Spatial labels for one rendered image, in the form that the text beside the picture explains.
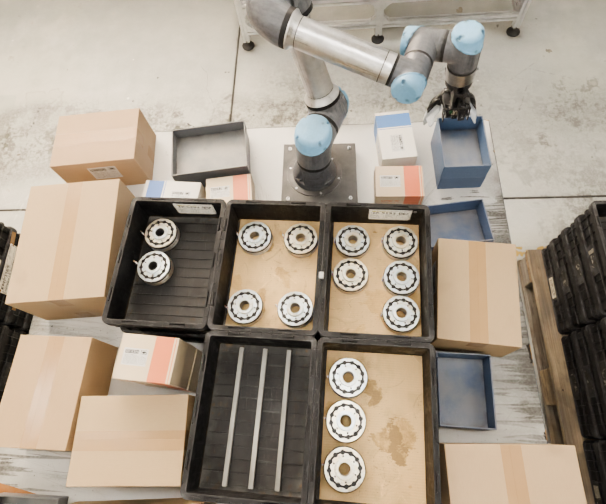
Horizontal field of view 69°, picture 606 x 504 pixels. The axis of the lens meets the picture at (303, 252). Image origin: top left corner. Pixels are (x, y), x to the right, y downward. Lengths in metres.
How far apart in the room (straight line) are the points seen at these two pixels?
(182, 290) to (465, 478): 0.91
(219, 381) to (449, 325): 0.65
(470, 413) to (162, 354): 0.88
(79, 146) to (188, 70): 1.49
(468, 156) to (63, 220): 1.34
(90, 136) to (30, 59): 1.98
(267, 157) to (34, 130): 1.90
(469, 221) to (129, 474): 1.26
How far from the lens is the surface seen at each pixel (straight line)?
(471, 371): 1.43
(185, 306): 1.36
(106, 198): 1.54
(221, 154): 1.67
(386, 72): 1.13
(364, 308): 1.28
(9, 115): 3.45
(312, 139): 1.38
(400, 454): 1.25
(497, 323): 1.31
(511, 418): 1.45
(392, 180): 1.53
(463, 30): 1.21
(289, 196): 1.52
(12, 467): 1.68
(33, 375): 1.49
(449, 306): 1.29
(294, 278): 1.32
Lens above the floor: 2.07
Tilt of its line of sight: 67 degrees down
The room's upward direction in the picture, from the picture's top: 12 degrees counter-clockwise
